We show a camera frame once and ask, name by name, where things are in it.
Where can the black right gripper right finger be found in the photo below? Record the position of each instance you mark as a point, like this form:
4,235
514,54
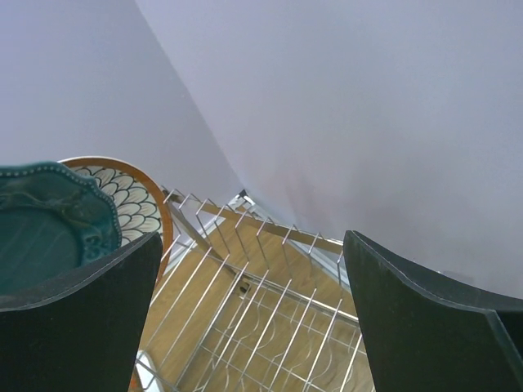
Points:
424,331

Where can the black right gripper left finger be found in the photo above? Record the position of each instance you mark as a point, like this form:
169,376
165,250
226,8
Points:
80,331

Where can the large floral ceramic plate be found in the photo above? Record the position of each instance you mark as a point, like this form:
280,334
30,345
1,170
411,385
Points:
140,202

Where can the teal scalloped plate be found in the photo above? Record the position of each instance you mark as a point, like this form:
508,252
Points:
53,220

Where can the metal dish rack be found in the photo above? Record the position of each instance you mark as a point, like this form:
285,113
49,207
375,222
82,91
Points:
249,304

